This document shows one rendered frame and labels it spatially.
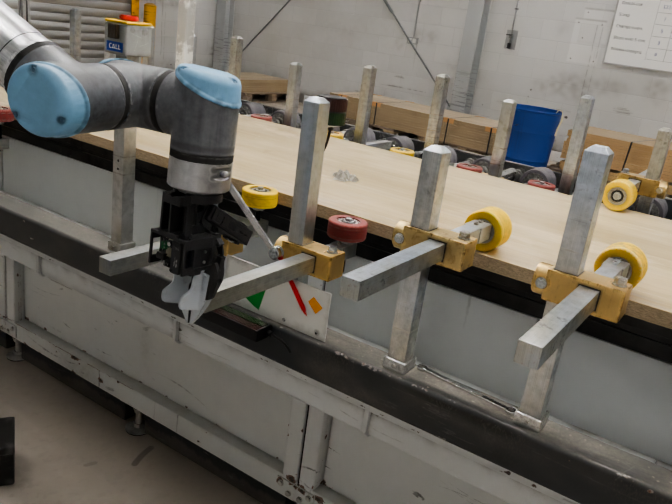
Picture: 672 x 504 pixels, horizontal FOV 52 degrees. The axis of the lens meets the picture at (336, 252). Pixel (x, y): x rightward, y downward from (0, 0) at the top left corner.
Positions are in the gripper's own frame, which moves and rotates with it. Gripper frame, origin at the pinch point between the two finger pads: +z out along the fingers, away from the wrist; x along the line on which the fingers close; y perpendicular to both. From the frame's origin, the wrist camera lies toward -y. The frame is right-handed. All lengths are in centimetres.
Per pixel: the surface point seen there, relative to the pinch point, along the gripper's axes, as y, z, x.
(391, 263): -12.6, -14.1, 25.3
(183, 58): -123, -28, -137
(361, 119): -138, -19, -60
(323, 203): -49, -10, -12
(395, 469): -58, 49, 14
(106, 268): -2.6, 0.8, -24.5
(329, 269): -29.3, -3.5, 4.5
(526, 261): -52, -10, 33
